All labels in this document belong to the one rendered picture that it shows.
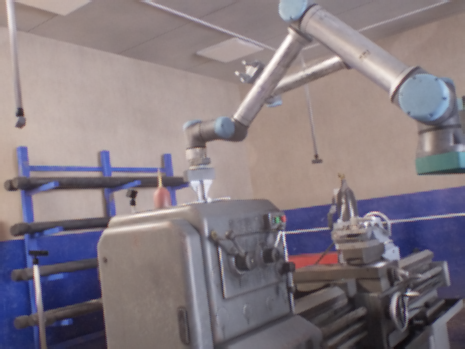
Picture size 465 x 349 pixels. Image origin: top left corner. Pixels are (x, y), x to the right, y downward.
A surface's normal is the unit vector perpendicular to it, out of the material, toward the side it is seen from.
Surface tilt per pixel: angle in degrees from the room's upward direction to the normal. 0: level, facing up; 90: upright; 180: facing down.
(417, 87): 94
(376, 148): 90
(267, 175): 90
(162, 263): 90
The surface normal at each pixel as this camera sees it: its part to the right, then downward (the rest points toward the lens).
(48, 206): 0.79, -0.15
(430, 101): -0.46, 0.05
